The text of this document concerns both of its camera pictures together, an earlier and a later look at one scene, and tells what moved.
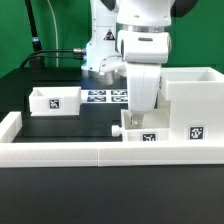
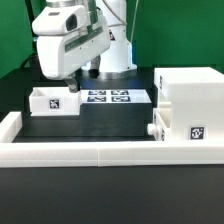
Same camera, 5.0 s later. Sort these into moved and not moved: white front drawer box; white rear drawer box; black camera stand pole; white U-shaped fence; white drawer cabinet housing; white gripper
Moved: white gripper; white front drawer box
Not moved: white U-shaped fence; white drawer cabinet housing; white rear drawer box; black camera stand pole
